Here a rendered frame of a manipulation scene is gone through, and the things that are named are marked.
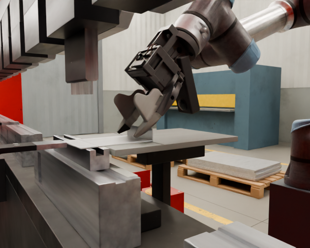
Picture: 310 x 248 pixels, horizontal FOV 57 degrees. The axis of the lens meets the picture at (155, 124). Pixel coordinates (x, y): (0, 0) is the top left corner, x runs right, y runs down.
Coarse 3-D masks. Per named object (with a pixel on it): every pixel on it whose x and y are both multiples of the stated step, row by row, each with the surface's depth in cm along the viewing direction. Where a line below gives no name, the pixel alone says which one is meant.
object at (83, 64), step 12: (72, 36) 46; (84, 36) 42; (96, 36) 42; (72, 48) 46; (84, 48) 42; (96, 48) 43; (72, 60) 46; (84, 60) 42; (96, 60) 43; (72, 72) 47; (84, 72) 42; (96, 72) 43; (72, 84) 50; (84, 84) 45
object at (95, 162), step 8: (56, 136) 55; (64, 136) 58; (72, 136) 55; (64, 152) 51; (72, 152) 47; (80, 152) 44; (88, 152) 41; (96, 152) 44; (104, 152) 42; (72, 160) 48; (80, 160) 44; (88, 160) 41; (96, 160) 41; (104, 160) 42; (88, 168) 42; (96, 168) 41; (104, 168) 42
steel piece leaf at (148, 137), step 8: (136, 128) 53; (152, 128) 49; (112, 136) 54; (120, 136) 54; (128, 136) 54; (144, 136) 51; (152, 136) 49; (96, 144) 45; (104, 144) 45; (112, 144) 45; (120, 144) 46
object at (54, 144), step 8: (8, 144) 43; (16, 144) 43; (24, 144) 43; (32, 144) 43; (40, 144) 43; (48, 144) 43; (56, 144) 44; (64, 144) 45; (0, 152) 40; (8, 152) 40; (16, 152) 41
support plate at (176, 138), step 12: (156, 132) 61; (168, 132) 61; (180, 132) 61; (192, 132) 61; (204, 132) 61; (132, 144) 46; (144, 144) 46; (156, 144) 46; (168, 144) 46; (180, 144) 48; (192, 144) 49; (204, 144) 51
